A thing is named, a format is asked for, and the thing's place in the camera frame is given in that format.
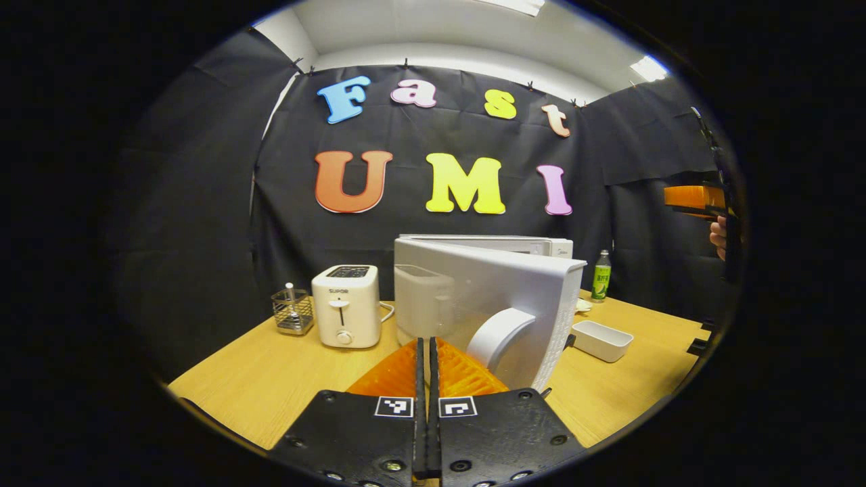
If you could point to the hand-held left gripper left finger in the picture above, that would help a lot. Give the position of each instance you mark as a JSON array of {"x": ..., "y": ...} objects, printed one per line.
[{"x": 355, "y": 439}]

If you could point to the white toaster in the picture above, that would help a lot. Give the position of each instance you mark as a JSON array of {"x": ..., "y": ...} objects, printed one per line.
[{"x": 345, "y": 304}]

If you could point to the black table edge clamp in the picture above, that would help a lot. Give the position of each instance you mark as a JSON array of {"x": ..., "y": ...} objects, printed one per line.
[
  {"x": 708, "y": 325},
  {"x": 697, "y": 347}
]

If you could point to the small ceiling light panel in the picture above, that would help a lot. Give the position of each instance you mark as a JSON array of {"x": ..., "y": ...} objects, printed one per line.
[{"x": 649, "y": 68}]

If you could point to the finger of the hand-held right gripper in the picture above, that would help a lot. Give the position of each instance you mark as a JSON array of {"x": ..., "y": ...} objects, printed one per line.
[{"x": 693, "y": 197}]

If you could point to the white microwave oven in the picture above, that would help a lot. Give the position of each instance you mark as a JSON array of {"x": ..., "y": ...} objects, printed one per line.
[{"x": 487, "y": 284}]

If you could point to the black backdrop cloth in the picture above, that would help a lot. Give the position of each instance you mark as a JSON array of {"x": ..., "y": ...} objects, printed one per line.
[{"x": 189, "y": 203}]

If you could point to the green drink bottle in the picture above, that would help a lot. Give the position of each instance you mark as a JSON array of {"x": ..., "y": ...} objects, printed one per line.
[{"x": 601, "y": 281}]

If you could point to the long ceiling light panel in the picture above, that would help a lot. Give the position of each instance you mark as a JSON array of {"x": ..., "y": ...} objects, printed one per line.
[{"x": 514, "y": 5}]

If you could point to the white rectangular dish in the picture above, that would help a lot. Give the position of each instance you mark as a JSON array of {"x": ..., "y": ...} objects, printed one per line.
[{"x": 601, "y": 338}]

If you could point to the white divided condiment dish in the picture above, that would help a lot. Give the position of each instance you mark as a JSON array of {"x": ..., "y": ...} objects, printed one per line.
[{"x": 583, "y": 306}]

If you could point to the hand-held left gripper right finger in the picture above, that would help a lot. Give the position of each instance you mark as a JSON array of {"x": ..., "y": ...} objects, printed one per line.
[{"x": 500, "y": 436}]

